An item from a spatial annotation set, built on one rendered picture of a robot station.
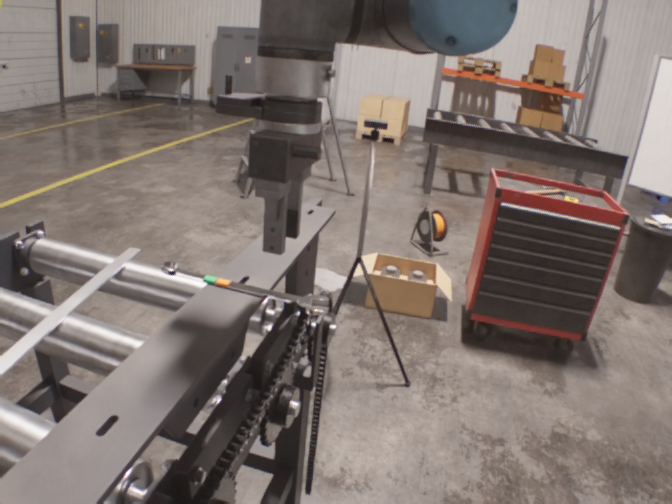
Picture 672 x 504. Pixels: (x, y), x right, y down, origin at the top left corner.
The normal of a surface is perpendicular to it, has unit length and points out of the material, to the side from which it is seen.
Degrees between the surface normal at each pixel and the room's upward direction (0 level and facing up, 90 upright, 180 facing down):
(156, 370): 0
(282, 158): 90
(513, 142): 90
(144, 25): 90
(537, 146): 90
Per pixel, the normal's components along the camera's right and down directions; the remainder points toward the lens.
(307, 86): 0.40, 0.41
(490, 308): -0.25, 0.37
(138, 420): 0.10, -0.91
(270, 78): -0.47, 0.33
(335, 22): 0.15, 0.80
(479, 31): 0.18, 0.49
